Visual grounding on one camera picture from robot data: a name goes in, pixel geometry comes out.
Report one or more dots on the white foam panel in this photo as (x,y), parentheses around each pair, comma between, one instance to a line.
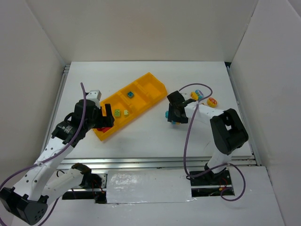
(147,186)

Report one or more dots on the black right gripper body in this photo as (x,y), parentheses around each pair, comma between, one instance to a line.
(176,112)

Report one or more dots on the cyan lego brick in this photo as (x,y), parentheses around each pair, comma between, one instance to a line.
(130,94)

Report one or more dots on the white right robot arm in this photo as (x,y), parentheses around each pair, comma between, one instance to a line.
(228,131)

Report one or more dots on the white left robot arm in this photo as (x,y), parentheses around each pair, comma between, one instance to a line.
(30,197)

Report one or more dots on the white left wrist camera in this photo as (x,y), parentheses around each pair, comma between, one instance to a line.
(95,96)

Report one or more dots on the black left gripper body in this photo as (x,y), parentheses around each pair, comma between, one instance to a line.
(103,118)

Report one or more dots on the cyan lego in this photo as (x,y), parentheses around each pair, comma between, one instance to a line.
(167,115)

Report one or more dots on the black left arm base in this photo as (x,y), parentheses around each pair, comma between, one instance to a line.
(92,186)

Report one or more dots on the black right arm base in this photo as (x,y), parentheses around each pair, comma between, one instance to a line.
(210,185)

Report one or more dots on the yellow four-compartment bin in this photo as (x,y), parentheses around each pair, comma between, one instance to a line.
(148,91)

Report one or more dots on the red rounded lego piece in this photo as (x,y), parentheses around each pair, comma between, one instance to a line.
(104,129)

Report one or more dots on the blue patterned oval lego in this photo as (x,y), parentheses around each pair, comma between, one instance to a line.
(199,94)

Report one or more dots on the green lego plate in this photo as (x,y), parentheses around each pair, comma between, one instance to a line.
(117,113)

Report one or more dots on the yellow orange oval lego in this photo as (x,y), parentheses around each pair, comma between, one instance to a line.
(211,102)

